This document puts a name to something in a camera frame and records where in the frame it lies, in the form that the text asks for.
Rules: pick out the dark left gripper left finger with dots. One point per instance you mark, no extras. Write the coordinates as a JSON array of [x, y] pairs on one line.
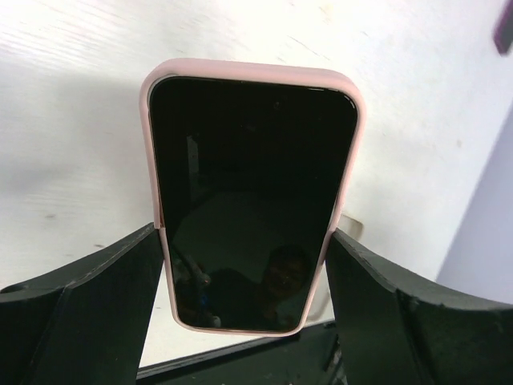
[[86, 322]]

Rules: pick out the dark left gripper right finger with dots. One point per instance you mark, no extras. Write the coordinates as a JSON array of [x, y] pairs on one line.
[[396, 327]]

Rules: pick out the black phone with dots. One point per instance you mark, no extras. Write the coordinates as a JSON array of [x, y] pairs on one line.
[[248, 200]]

